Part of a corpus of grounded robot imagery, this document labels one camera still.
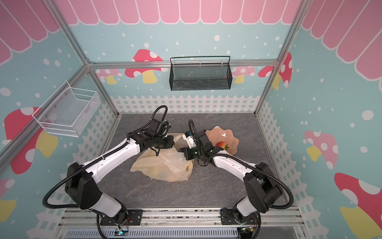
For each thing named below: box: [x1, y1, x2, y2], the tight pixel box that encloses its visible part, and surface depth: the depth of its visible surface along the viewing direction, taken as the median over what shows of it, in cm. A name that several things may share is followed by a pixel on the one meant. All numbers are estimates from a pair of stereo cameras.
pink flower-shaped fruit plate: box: [204, 125, 240, 155], surface depth 105 cm
